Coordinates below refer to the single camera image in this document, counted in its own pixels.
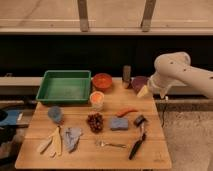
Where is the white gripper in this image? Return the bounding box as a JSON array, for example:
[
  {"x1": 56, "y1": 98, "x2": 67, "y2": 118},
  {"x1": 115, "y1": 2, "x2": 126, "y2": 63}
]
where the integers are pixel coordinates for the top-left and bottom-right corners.
[{"x1": 137, "y1": 74, "x2": 166, "y2": 98}]

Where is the blue sponge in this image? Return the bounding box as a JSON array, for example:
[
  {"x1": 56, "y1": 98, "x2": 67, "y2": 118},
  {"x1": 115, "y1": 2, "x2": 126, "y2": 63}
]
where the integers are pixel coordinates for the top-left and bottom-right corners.
[{"x1": 110, "y1": 117, "x2": 129, "y2": 130}]

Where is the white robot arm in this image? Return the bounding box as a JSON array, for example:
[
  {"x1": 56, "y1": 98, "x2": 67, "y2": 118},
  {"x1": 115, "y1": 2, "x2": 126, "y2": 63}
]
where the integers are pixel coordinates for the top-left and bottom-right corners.
[{"x1": 137, "y1": 52, "x2": 213, "y2": 99}]

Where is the purple bowl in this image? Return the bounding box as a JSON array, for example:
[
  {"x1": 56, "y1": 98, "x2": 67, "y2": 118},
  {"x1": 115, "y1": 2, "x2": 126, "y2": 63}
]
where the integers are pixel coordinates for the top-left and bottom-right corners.
[{"x1": 131, "y1": 76, "x2": 148, "y2": 93}]

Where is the red bowl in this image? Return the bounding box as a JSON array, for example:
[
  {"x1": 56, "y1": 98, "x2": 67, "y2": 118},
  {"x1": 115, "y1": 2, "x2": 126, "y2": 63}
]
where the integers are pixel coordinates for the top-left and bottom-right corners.
[{"x1": 92, "y1": 73, "x2": 112, "y2": 91}]

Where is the dark cylindrical shaker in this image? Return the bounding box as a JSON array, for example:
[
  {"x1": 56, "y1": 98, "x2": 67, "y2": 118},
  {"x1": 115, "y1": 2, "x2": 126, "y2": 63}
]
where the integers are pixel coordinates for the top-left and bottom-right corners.
[{"x1": 122, "y1": 65, "x2": 131, "y2": 89}]

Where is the black dish brush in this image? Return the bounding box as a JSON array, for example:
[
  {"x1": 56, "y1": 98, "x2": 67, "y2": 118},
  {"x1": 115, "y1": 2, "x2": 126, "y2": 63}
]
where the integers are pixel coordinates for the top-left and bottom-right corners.
[{"x1": 129, "y1": 115, "x2": 147, "y2": 160}]

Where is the clear cup with orange content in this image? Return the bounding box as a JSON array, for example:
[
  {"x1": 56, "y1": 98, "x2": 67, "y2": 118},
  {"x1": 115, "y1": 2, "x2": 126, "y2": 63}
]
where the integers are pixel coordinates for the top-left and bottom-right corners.
[{"x1": 90, "y1": 91, "x2": 104, "y2": 111}]

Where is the bunch of red grapes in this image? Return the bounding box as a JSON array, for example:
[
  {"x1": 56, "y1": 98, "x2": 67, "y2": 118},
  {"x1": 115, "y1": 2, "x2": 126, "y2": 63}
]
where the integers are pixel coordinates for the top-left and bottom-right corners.
[{"x1": 87, "y1": 113, "x2": 103, "y2": 133}]

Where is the silver fork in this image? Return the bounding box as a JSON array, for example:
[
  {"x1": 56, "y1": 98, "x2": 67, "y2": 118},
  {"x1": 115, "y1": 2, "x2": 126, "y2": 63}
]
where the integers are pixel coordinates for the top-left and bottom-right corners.
[{"x1": 95, "y1": 141, "x2": 126, "y2": 148}]

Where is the green plastic tray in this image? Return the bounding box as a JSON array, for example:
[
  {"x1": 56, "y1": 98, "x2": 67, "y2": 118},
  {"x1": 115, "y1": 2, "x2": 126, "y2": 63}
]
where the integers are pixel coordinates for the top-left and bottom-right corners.
[{"x1": 36, "y1": 70, "x2": 91, "y2": 104}]

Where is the blue cup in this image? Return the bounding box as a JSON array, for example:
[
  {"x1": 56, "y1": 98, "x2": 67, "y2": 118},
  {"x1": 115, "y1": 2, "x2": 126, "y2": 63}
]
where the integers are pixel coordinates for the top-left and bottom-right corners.
[{"x1": 48, "y1": 106, "x2": 62, "y2": 124}]

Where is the blue object at left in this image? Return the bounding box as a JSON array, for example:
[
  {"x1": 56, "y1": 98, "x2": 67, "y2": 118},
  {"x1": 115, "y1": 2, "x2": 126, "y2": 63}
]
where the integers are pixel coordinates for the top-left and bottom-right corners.
[{"x1": 0, "y1": 110, "x2": 22, "y2": 126}]

